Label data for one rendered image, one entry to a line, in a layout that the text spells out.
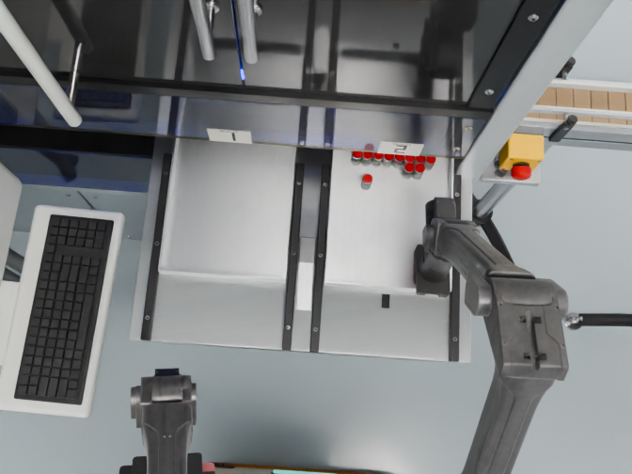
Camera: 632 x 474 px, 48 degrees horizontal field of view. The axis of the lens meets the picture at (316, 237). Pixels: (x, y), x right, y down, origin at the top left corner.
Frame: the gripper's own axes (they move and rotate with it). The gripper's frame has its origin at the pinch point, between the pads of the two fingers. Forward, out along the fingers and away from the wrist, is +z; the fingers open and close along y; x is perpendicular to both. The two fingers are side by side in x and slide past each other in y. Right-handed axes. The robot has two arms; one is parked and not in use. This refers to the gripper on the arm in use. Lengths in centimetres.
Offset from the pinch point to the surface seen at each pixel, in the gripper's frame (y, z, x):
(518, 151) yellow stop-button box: 23.4, -16.7, -15.8
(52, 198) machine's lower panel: 32, 38, 94
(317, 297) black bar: -3.8, 1.6, 21.7
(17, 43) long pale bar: 8, -57, 66
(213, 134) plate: 23, -15, 45
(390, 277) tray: 2.1, 2.3, 6.6
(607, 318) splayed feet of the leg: 24, 77, -74
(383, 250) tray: 7.8, 1.3, 8.5
